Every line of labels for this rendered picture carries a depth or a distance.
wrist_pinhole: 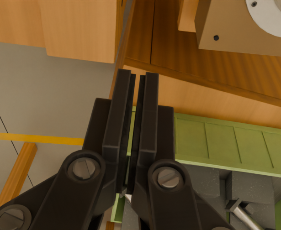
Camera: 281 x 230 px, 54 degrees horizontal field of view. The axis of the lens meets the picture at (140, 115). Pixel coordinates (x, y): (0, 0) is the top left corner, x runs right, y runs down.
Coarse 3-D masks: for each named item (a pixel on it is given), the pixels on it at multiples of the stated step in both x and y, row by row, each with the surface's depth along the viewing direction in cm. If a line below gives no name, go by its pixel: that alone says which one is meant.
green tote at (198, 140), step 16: (176, 128) 76; (192, 128) 77; (208, 128) 78; (224, 128) 79; (240, 128) 80; (256, 128) 81; (272, 128) 82; (128, 144) 70; (176, 144) 72; (192, 144) 73; (208, 144) 74; (224, 144) 75; (240, 144) 76; (256, 144) 77; (272, 144) 78; (176, 160) 69; (192, 160) 69; (208, 160) 70; (224, 160) 71; (240, 160) 72; (256, 160) 73; (272, 160) 73; (112, 208) 92
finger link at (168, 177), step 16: (160, 160) 8; (160, 176) 8; (176, 176) 8; (160, 192) 7; (176, 192) 7; (192, 192) 7; (160, 208) 7; (176, 208) 7; (192, 208) 7; (144, 224) 9; (160, 224) 7; (176, 224) 7; (192, 224) 7
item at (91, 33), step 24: (48, 0) 48; (72, 0) 48; (96, 0) 48; (120, 0) 53; (48, 24) 51; (72, 24) 51; (96, 24) 51; (120, 24) 59; (48, 48) 55; (72, 48) 55; (96, 48) 54
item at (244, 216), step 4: (236, 208) 86; (240, 208) 86; (236, 212) 86; (240, 212) 86; (244, 212) 86; (240, 216) 86; (244, 216) 85; (248, 216) 86; (244, 220) 86; (248, 220) 85; (252, 220) 85; (248, 224) 85; (252, 224) 85; (256, 224) 85; (252, 228) 85; (256, 228) 85; (260, 228) 85
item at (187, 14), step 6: (186, 0) 52; (192, 0) 51; (198, 0) 51; (180, 6) 55; (186, 6) 52; (192, 6) 52; (180, 12) 54; (186, 12) 53; (192, 12) 53; (180, 18) 54; (186, 18) 54; (192, 18) 54; (180, 24) 55; (186, 24) 55; (192, 24) 55; (180, 30) 56; (186, 30) 56; (192, 30) 56
